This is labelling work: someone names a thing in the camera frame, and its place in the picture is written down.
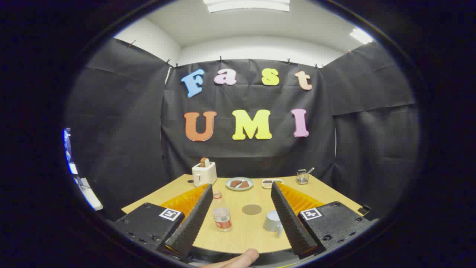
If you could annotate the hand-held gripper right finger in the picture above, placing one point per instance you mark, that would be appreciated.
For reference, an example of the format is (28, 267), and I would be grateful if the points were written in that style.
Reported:
(290, 223)

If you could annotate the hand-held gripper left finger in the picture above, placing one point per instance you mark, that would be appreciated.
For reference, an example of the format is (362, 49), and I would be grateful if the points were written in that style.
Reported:
(193, 223)

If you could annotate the clear plastic bottle red label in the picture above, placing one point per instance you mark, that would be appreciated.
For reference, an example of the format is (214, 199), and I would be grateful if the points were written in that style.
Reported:
(222, 219)

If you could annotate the round brown coaster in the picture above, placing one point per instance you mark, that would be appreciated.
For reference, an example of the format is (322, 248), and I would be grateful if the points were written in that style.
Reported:
(251, 209)

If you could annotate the white divided tray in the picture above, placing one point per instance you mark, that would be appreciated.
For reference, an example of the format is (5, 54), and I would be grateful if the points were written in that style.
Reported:
(272, 184)

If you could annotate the wooden table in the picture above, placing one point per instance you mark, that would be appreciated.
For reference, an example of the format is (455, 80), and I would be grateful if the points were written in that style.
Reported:
(245, 232)

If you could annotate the white toaster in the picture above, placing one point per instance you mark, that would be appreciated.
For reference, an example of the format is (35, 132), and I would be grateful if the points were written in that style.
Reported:
(203, 175)

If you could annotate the metal spoon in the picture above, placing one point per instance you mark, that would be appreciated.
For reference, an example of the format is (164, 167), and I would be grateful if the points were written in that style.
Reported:
(310, 170)

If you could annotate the pale green plate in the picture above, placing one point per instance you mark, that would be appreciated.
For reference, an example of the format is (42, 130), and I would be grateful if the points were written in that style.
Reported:
(240, 189)

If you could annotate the brown meat piece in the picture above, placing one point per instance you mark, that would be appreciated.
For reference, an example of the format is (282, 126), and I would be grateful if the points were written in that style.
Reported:
(235, 183)
(244, 184)

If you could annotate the bread slice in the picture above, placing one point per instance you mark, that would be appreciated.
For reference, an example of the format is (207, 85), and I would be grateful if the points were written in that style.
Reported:
(205, 162)

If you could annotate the black table clamp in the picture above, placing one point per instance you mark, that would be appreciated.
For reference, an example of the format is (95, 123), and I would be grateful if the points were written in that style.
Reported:
(364, 210)

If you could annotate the black backdrop cloth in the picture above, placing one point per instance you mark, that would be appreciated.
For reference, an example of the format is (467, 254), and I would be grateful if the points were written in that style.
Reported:
(241, 156)

